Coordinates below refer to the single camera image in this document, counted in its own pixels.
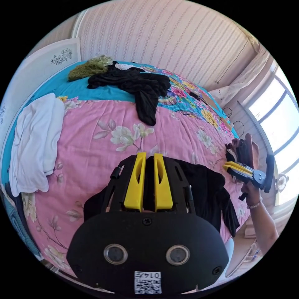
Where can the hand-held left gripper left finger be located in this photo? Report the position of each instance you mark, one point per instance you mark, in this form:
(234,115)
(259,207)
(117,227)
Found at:
(135,186)

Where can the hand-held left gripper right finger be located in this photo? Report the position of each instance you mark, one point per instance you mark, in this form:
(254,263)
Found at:
(163,189)

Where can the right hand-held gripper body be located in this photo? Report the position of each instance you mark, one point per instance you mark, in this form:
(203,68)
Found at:
(258,177)

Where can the black turtleneck sweater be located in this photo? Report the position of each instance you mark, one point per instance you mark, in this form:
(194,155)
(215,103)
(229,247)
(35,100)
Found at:
(206,191)

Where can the person's right forearm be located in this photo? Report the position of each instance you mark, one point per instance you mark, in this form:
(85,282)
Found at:
(265,224)

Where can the person's right hand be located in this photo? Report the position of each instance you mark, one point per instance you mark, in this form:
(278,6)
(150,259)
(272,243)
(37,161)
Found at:
(251,195)

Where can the bed with pink floral quilt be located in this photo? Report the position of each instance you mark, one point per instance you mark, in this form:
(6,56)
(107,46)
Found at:
(93,161)

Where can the window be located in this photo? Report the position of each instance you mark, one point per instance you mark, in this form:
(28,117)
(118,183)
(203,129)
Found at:
(280,116)

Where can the white curtain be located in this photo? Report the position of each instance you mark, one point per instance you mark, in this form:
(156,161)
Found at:
(245,77)

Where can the white garment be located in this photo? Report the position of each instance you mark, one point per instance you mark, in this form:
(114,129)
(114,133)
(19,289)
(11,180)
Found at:
(35,144)

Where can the white headboard with flower print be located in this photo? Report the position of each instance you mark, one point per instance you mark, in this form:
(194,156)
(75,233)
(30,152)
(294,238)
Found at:
(44,63)

